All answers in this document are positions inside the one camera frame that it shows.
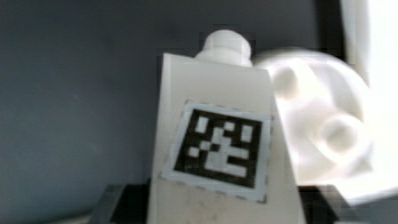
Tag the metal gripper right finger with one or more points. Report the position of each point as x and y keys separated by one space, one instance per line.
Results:
x=325 y=207

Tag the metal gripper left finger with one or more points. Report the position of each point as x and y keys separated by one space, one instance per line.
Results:
x=121 y=207

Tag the white stool leg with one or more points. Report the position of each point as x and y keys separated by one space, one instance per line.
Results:
x=222 y=179

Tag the white round stool seat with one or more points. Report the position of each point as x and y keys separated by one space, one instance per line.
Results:
x=322 y=98

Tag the white right rail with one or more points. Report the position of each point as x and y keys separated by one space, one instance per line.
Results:
x=370 y=26

